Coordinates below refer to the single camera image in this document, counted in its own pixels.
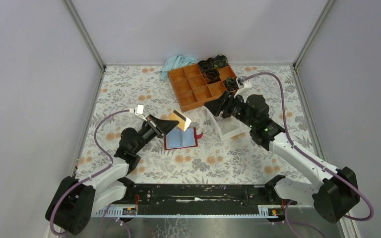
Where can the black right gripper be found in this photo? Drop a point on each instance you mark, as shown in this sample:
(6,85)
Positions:
(222,104)

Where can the light blue cloth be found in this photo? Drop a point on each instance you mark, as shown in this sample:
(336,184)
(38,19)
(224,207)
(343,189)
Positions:
(175,62)

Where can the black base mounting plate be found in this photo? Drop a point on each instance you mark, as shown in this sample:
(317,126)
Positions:
(199,200)

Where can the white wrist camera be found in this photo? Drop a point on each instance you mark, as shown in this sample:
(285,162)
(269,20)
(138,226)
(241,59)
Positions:
(243,82)
(139,110)

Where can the rolled tie green pattern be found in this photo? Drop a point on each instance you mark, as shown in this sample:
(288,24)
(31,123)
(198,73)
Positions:
(231,84)

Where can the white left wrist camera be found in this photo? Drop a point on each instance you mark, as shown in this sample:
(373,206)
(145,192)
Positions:
(139,110)

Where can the brown credit card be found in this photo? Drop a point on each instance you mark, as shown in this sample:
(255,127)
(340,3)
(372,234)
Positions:
(184,121)

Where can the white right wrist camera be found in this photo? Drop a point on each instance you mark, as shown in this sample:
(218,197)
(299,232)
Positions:
(243,82)

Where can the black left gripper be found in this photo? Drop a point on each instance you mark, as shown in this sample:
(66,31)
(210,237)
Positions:
(162,126)

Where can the rolled tie yellow green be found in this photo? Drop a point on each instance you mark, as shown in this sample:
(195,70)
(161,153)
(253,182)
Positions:
(220,61)

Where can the floral patterned table mat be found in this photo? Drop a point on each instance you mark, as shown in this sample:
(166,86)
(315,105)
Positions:
(235,161)

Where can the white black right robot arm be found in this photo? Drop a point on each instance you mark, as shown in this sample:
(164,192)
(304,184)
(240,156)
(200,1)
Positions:
(331,191)

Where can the orange wooden compartment tray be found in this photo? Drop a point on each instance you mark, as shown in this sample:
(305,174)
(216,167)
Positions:
(191,86)

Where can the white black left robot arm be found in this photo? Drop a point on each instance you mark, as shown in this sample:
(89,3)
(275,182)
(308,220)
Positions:
(76,200)

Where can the rolled tie orange pattern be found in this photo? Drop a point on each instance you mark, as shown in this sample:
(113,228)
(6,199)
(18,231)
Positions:
(211,76)

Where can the rolled tie dark striped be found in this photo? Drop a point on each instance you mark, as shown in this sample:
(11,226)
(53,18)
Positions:
(205,65)

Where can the white card box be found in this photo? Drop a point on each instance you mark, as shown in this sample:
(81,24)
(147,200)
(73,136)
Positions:
(225,128)

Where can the red leather card holder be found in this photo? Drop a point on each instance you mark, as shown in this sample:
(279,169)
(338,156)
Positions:
(179,139)

